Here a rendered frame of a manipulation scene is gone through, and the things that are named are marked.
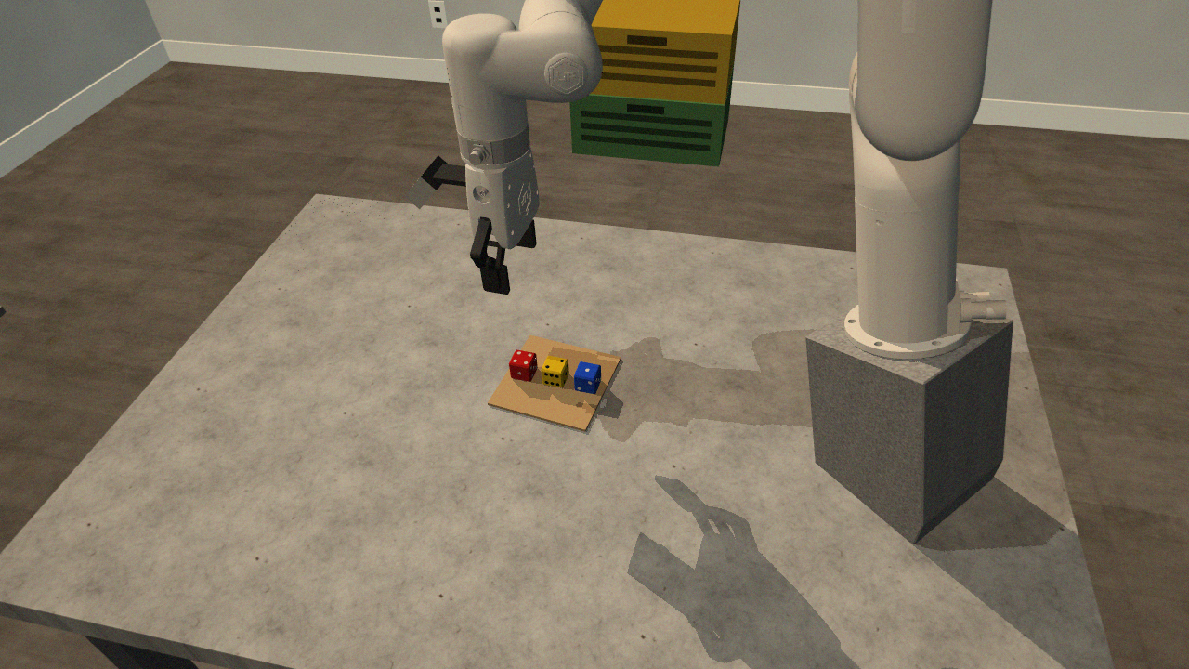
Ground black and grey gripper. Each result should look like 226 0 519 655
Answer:
461 146 540 295

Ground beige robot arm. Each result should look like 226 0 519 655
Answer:
442 0 1007 360

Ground yellow die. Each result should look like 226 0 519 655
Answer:
542 356 570 387

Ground tan flat mat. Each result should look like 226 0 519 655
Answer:
487 335 621 433

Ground red die with white pips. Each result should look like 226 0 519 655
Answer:
509 351 537 381

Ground dark blue die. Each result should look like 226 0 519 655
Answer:
574 361 600 395

